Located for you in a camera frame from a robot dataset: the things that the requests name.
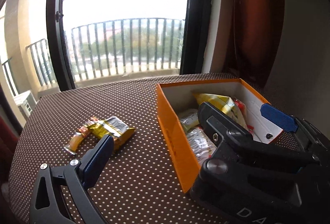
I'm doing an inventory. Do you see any large yellow chip bag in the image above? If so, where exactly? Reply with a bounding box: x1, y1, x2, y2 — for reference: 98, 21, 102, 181
193, 93, 247, 129

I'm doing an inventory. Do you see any brown polka dot tablecloth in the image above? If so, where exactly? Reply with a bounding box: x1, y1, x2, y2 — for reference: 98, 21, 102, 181
9, 73, 229, 223

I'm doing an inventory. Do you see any orange clear snack pouch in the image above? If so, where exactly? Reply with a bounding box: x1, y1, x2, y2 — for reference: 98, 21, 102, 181
178, 108, 199, 133

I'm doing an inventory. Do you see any white outdoor air conditioner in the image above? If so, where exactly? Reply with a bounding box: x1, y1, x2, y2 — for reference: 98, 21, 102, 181
13, 90, 37, 119

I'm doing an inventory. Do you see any black balcony railing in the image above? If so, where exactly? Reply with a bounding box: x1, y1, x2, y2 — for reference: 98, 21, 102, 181
1, 17, 185, 97

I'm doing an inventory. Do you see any orange cardboard box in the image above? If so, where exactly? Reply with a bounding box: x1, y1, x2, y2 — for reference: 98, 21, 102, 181
156, 79, 283, 193

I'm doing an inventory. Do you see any black window frame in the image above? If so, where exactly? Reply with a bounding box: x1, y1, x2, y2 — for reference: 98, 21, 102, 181
46, 0, 211, 91

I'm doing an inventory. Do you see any yellow green noodle packet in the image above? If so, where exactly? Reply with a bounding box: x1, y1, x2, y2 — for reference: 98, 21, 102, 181
88, 116, 135, 152

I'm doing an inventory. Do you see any red white snack packet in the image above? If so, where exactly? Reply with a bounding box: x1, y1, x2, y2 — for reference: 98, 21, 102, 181
186, 126, 217, 165

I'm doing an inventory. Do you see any small orange sausage snack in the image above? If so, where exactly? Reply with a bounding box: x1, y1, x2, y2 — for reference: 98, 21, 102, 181
64, 132, 86, 155

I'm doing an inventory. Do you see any small red yellow candy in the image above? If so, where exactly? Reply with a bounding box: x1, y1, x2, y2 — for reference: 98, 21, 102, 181
78, 116, 99, 137

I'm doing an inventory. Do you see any dark red curtain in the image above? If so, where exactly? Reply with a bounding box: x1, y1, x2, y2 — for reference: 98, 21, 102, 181
224, 0, 285, 88

